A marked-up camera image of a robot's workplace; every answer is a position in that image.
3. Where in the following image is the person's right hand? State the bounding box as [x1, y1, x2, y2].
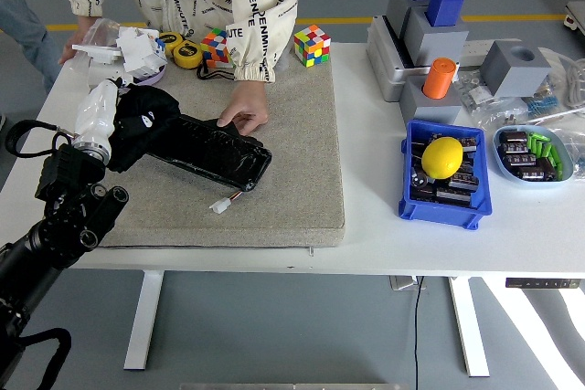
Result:
[58, 15, 100, 66]

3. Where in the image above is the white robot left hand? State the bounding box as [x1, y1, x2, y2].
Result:
[72, 77, 155, 147]

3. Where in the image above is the person's left hand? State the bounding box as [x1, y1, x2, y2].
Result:
[217, 81, 271, 137]

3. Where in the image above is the black rag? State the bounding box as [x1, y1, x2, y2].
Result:
[107, 85, 184, 174]

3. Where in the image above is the black table control panel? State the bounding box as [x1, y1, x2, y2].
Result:
[504, 278, 580, 290]

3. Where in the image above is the clear plastic bag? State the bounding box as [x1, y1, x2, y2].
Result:
[68, 17, 124, 74]
[546, 123, 585, 184]

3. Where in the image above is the white socket plate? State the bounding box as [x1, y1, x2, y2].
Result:
[86, 60, 128, 86]

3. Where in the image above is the lavender tray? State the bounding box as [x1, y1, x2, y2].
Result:
[122, 65, 166, 88]

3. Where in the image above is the multicolour puzzle cube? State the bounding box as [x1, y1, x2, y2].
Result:
[199, 26, 234, 69]
[292, 24, 333, 69]

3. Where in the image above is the grey-brown mat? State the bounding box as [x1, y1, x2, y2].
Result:
[93, 54, 346, 249]

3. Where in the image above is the yellow tape measure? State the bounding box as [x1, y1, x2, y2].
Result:
[172, 39, 203, 69]
[157, 31, 186, 57]

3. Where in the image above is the white connector plug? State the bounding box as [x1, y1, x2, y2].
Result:
[208, 191, 248, 214]

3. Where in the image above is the large grey box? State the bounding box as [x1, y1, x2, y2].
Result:
[365, 15, 433, 103]

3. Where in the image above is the orange cylinder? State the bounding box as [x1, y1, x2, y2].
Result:
[421, 57, 458, 100]

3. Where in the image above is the yellow lemon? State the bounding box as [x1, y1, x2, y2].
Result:
[420, 136, 464, 180]

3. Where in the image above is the blue plastic bin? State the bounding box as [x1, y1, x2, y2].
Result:
[398, 118, 494, 231]

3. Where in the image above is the blue peg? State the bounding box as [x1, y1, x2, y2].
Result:
[425, 0, 465, 28]

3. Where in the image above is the white table leg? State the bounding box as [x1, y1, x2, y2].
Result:
[122, 270, 165, 371]
[447, 276, 490, 378]

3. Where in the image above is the clear bag of screws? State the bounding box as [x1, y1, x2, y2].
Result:
[454, 69, 498, 112]

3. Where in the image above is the silver box under table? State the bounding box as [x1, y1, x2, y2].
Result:
[388, 275, 427, 291]

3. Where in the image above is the clear bag of metal parts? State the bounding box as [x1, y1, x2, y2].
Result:
[474, 100, 531, 132]

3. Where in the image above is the grey block with round hole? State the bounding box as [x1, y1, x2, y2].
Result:
[479, 39, 553, 99]

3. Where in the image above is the bag of blue resistors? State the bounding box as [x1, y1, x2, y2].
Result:
[525, 86, 562, 121]

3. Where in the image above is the light blue tray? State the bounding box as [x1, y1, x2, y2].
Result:
[492, 123, 575, 189]

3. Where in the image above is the thin white stick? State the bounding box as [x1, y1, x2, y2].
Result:
[529, 106, 585, 125]

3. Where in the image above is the white cart with red part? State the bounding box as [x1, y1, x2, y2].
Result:
[564, 0, 585, 37]

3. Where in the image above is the white switch plate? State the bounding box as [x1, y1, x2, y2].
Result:
[71, 42, 124, 66]

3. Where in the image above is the black cord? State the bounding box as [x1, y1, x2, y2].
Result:
[196, 63, 237, 82]

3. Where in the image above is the black power cable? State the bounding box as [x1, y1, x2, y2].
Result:
[412, 276, 424, 390]

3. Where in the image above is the thick white rope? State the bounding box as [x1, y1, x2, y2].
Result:
[537, 46, 578, 74]

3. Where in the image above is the white cable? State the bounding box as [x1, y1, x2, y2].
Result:
[562, 58, 585, 111]

